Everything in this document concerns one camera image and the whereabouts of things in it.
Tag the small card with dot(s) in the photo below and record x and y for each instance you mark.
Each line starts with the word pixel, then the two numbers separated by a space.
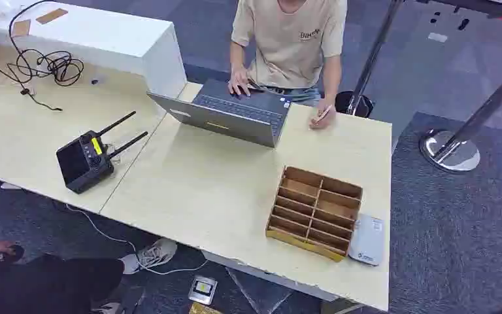
pixel 322 115

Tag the grey laptop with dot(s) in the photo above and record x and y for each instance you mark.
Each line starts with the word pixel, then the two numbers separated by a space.
pixel 238 117

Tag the wooden compartment box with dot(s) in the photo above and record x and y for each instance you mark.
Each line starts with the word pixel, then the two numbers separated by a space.
pixel 314 212

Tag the silver floor socket plate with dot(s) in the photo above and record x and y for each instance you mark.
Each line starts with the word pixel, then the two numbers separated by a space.
pixel 203 289

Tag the white flat device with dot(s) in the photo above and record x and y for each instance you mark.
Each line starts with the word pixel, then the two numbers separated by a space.
pixel 367 240

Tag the black remote controller with antennas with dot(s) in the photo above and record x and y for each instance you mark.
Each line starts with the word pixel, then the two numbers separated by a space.
pixel 87 160

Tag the white box counter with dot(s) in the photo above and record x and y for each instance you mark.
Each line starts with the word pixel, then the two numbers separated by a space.
pixel 103 39

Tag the seated person in black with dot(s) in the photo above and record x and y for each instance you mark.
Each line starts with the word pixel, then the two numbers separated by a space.
pixel 52 281

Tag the brown tape patch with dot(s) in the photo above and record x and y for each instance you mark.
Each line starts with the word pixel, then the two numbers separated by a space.
pixel 20 28
pixel 52 16

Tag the chrome stanchion post black base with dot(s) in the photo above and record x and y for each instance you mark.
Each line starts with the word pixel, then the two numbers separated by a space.
pixel 365 69

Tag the chrome stanchion post with base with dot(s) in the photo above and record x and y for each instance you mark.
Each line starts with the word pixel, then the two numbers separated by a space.
pixel 459 145

